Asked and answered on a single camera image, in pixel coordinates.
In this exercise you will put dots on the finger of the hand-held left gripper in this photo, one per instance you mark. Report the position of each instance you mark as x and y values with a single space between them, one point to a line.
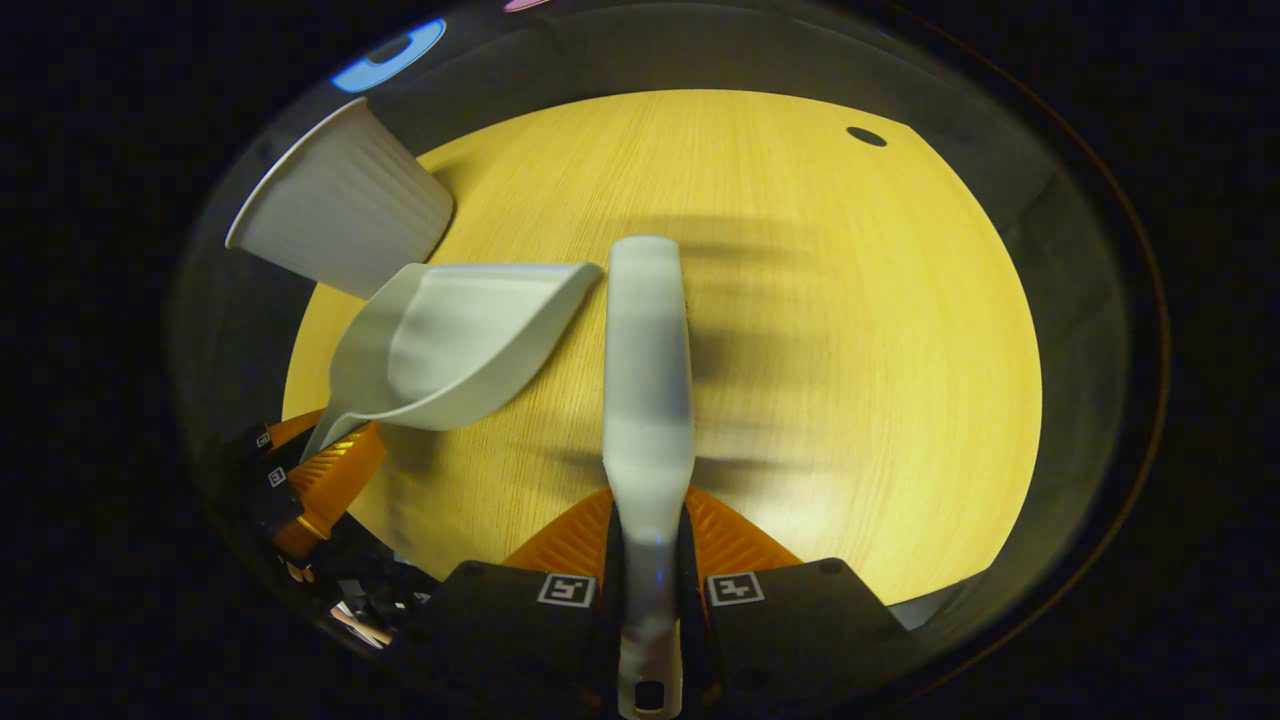
335 480
285 430

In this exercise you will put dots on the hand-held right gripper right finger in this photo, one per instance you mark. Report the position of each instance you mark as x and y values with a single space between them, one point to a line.
690 590

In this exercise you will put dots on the white ribbed garbage bin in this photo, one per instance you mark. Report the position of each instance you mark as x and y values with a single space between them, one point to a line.
340 210

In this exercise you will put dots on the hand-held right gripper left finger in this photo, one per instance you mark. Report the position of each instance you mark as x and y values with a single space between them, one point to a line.
616 590

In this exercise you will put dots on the white dustpan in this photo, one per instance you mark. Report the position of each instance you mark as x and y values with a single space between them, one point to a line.
460 340

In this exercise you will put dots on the small white broom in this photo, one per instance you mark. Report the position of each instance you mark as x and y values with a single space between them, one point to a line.
648 400

